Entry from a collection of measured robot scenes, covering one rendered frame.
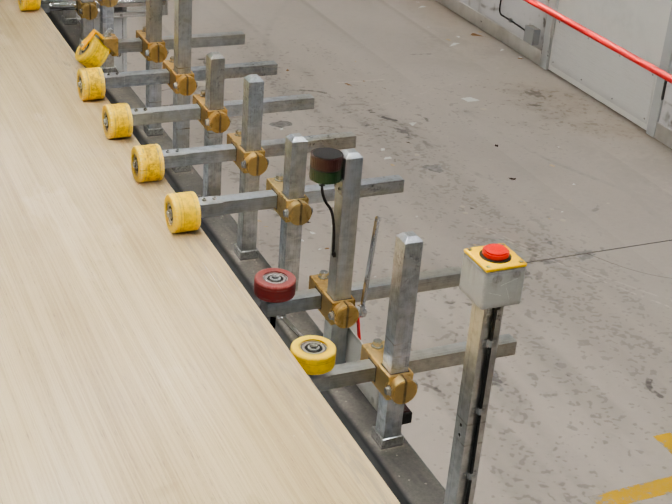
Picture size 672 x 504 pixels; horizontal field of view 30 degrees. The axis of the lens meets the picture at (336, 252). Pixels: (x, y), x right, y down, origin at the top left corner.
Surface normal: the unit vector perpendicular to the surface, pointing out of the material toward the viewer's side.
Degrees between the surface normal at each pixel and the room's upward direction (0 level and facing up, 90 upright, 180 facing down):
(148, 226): 0
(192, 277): 0
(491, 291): 90
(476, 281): 90
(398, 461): 0
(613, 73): 91
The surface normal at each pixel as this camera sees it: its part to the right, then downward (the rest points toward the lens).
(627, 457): 0.07, -0.88
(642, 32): -0.91, 0.13
